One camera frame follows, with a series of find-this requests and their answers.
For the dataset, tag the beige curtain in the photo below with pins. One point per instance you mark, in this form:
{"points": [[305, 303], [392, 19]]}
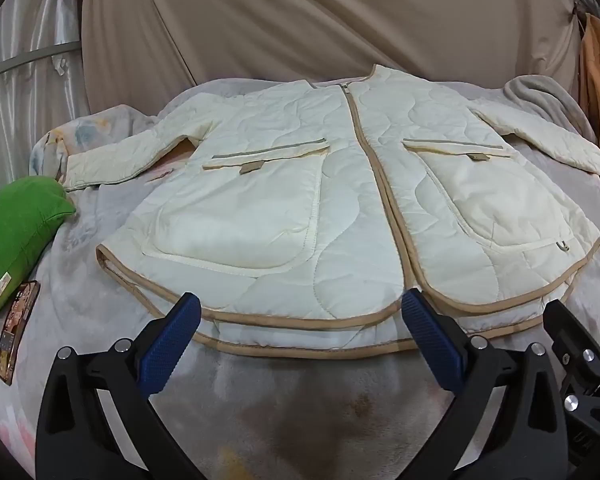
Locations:
{"points": [[305, 20]]}

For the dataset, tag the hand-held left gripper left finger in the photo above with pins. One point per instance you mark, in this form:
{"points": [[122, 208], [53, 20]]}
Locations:
{"points": [[172, 345]]}

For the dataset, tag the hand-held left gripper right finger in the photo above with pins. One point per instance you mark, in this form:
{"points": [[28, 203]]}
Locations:
{"points": [[432, 345]]}

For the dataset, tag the silver curtain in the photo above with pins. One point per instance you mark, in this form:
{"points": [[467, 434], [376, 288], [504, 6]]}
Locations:
{"points": [[25, 85]]}

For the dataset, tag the grey fleece towel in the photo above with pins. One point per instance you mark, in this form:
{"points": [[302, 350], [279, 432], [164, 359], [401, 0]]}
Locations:
{"points": [[545, 97]]}

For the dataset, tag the floral grey blanket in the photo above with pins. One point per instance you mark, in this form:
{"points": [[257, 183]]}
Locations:
{"points": [[290, 410]]}

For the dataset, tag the green pillow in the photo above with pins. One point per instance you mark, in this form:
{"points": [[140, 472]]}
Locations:
{"points": [[15, 240]]}

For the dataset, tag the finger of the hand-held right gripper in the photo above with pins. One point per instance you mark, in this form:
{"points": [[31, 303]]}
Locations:
{"points": [[592, 385]]}

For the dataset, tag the cream quilted jacket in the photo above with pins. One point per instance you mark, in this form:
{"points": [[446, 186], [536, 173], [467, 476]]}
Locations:
{"points": [[280, 185]]}

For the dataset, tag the dark smartphone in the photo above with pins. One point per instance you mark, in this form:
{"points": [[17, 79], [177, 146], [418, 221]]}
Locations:
{"points": [[15, 330]]}

